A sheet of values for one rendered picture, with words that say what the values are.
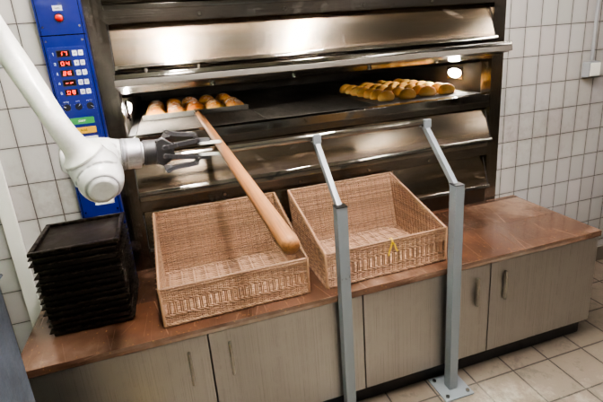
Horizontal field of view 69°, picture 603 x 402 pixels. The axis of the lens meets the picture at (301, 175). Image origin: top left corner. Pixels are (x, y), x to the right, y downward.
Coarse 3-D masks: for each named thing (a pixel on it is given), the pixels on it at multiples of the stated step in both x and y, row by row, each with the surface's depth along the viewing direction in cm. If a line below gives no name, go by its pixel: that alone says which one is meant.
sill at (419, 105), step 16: (464, 96) 226; (480, 96) 228; (336, 112) 206; (352, 112) 208; (368, 112) 211; (384, 112) 214; (400, 112) 216; (192, 128) 193; (224, 128) 192; (240, 128) 194; (256, 128) 196; (272, 128) 199
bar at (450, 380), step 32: (352, 128) 170; (384, 128) 174; (320, 160) 162; (448, 256) 176; (448, 288) 179; (352, 320) 165; (448, 320) 183; (352, 352) 169; (448, 352) 187; (352, 384) 173; (448, 384) 191
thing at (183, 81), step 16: (480, 48) 204; (496, 48) 206; (304, 64) 181; (320, 64) 183; (336, 64) 185; (352, 64) 187; (368, 64) 190; (384, 64) 197; (400, 64) 204; (416, 64) 213; (128, 80) 162; (144, 80) 164; (160, 80) 165; (176, 80) 167; (192, 80) 169; (208, 80) 174; (224, 80) 180; (240, 80) 186; (256, 80) 192
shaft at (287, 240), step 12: (204, 120) 187; (216, 144) 139; (228, 156) 119; (240, 168) 105; (240, 180) 98; (252, 180) 95; (252, 192) 87; (252, 204) 86; (264, 204) 79; (264, 216) 76; (276, 216) 73; (276, 228) 69; (288, 228) 68; (276, 240) 67; (288, 240) 64; (288, 252) 65
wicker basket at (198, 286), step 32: (160, 224) 189; (192, 224) 194; (224, 224) 197; (256, 224) 201; (288, 224) 183; (160, 256) 179; (192, 256) 193; (224, 256) 197; (256, 256) 200; (288, 256) 192; (160, 288) 151; (192, 288) 154; (224, 288) 157; (256, 288) 161; (288, 288) 165; (192, 320) 156
